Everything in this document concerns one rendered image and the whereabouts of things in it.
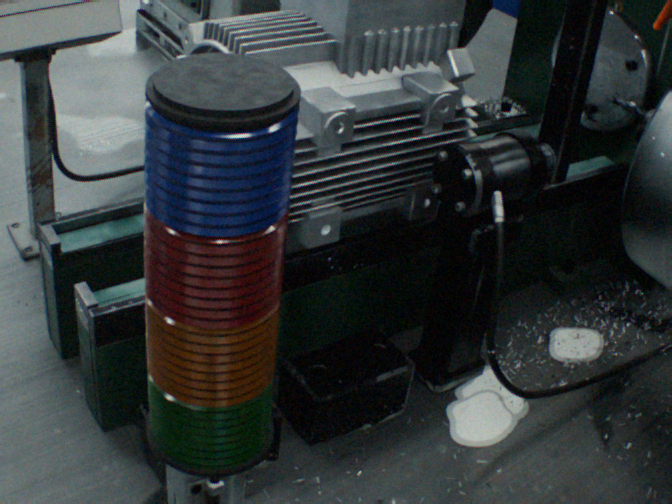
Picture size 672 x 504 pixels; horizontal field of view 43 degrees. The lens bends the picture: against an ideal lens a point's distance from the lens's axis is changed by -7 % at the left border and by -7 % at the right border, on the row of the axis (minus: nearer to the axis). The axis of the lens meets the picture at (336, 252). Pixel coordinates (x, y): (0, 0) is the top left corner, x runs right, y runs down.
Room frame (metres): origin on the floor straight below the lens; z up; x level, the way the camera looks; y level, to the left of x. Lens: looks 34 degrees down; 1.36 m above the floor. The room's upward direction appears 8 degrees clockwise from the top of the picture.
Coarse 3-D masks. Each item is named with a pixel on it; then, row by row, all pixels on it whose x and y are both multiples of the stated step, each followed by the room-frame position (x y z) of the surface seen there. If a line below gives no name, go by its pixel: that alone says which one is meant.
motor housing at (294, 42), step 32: (224, 32) 0.65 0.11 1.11; (256, 32) 0.66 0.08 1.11; (288, 32) 0.66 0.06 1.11; (320, 32) 0.68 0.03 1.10; (288, 64) 0.64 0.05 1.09; (320, 64) 0.66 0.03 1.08; (352, 96) 0.65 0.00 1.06; (384, 96) 0.66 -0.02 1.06; (416, 96) 0.67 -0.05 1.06; (384, 128) 0.64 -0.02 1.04; (416, 128) 0.65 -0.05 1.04; (448, 128) 0.68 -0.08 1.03; (320, 160) 0.61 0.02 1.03; (352, 160) 0.62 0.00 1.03; (384, 160) 0.64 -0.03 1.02; (416, 160) 0.67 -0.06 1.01; (320, 192) 0.61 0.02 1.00; (352, 192) 0.63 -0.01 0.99; (384, 192) 0.65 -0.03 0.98; (352, 224) 0.68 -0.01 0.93
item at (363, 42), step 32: (288, 0) 0.73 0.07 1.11; (320, 0) 0.69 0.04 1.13; (352, 0) 0.66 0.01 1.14; (384, 0) 0.68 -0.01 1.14; (416, 0) 0.70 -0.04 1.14; (448, 0) 0.72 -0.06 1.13; (352, 32) 0.66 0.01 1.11; (384, 32) 0.68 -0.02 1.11; (416, 32) 0.70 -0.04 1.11; (448, 32) 0.72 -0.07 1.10; (352, 64) 0.66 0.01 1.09; (384, 64) 0.68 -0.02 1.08; (416, 64) 0.70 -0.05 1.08
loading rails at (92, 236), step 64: (512, 128) 0.95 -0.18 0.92; (576, 192) 0.83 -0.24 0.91; (64, 256) 0.59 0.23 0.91; (128, 256) 0.63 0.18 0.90; (320, 256) 0.63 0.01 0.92; (384, 256) 0.67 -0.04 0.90; (512, 256) 0.78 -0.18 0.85; (576, 256) 0.85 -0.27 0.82; (64, 320) 0.59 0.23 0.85; (128, 320) 0.53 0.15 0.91; (320, 320) 0.64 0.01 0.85; (384, 320) 0.68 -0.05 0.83; (128, 384) 0.52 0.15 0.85
